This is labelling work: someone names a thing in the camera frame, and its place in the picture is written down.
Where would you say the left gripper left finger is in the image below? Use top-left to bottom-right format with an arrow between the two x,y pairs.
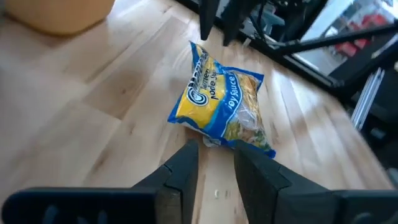
1,139 -> 200,224

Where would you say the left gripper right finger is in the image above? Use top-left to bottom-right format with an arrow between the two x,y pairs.
233,139 -> 398,224

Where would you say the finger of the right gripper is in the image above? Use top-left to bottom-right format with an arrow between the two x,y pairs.
198,0 -> 221,42
222,0 -> 249,47

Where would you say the yellow plastic bin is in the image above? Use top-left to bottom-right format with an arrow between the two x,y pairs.
2,0 -> 116,36

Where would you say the blue noodle packet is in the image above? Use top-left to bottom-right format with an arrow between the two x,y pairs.
167,40 -> 277,160

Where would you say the silver frame bracket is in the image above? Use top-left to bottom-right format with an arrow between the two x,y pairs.
350,67 -> 387,132

